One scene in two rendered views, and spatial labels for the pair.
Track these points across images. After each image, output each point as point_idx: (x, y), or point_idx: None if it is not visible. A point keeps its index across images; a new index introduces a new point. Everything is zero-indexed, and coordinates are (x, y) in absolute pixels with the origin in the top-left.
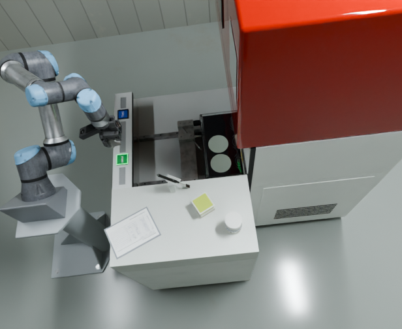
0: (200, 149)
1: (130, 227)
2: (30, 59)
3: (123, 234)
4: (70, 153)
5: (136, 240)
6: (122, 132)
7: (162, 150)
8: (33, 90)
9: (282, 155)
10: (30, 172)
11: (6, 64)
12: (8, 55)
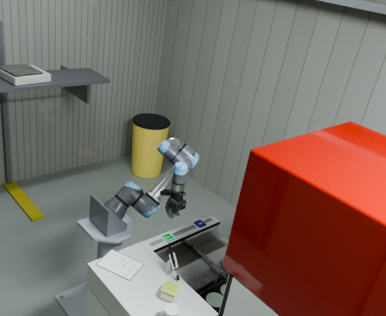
0: (215, 281)
1: (123, 261)
2: (187, 149)
3: (114, 259)
4: (150, 209)
5: (116, 269)
6: (187, 229)
7: (196, 266)
8: (165, 142)
9: (247, 308)
10: (123, 194)
11: (173, 138)
12: (180, 139)
